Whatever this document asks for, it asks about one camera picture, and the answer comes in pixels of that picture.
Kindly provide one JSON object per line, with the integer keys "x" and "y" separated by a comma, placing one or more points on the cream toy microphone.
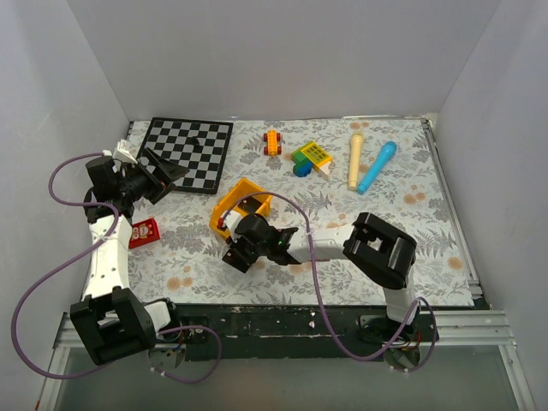
{"x": 356, "y": 143}

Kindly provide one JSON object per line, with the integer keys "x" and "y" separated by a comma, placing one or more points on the blue toy microphone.
{"x": 385, "y": 154}

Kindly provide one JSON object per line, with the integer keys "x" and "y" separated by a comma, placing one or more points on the black white chessboard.
{"x": 171, "y": 139}

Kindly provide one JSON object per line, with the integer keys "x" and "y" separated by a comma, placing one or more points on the colourful toy block house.
{"x": 310, "y": 157}

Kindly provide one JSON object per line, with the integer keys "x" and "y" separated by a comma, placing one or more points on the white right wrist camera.
{"x": 227, "y": 225}

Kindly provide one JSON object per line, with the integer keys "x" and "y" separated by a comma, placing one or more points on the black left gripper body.
{"x": 135, "y": 182}

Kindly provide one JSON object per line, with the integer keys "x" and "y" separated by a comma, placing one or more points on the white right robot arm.
{"x": 381, "y": 251}

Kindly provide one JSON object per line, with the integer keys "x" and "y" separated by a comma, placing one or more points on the floral table mat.
{"x": 186, "y": 265}

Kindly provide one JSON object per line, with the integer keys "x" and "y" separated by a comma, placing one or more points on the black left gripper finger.
{"x": 166, "y": 172}
{"x": 158, "y": 192}

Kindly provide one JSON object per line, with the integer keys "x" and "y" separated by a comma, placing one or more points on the black block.
{"x": 252, "y": 205}

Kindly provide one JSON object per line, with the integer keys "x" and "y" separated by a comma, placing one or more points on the yellow plastic bin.
{"x": 241, "y": 190}

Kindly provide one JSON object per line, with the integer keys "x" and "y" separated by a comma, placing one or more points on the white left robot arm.
{"x": 107, "y": 274}

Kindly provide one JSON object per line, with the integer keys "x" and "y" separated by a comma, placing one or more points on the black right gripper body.
{"x": 259, "y": 250}

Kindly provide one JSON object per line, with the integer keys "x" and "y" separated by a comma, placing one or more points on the orange toy car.
{"x": 272, "y": 141}

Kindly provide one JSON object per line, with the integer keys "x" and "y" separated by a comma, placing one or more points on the black front table rail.
{"x": 275, "y": 332}

